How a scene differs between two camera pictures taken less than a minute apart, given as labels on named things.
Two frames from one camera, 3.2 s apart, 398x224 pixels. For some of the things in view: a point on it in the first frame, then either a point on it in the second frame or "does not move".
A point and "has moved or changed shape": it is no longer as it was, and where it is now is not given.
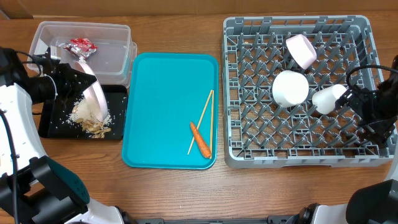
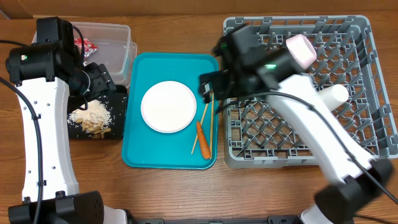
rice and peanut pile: x=83 y=114 does not move
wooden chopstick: x=211 y=126 does not move
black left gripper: x=69 y=77 -> x=102 y=82
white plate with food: x=92 y=104 -> x=168 y=107
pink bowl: x=301 y=51 does not move
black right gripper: x=360 y=99 -> x=220 y=82
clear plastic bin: x=112 y=60 does not move
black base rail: x=301 y=218 does not move
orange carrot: x=201 y=142 has moved or changed shape
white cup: x=324 y=99 does not move
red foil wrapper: x=81 y=46 does not move
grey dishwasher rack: x=259 y=132 does not move
